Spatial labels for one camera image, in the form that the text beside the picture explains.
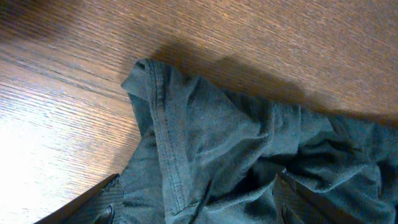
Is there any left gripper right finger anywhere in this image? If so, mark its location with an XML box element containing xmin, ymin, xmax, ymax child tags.
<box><xmin>273</xmin><ymin>172</ymin><xmax>360</xmax><ymax>224</ymax></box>

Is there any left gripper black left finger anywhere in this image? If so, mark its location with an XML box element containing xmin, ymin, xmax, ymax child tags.
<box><xmin>35</xmin><ymin>174</ymin><xmax>123</xmax><ymax>224</ymax></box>

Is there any black Nike t-shirt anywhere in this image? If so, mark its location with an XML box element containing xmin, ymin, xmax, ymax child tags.
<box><xmin>119</xmin><ymin>59</ymin><xmax>397</xmax><ymax>223</ymax></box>

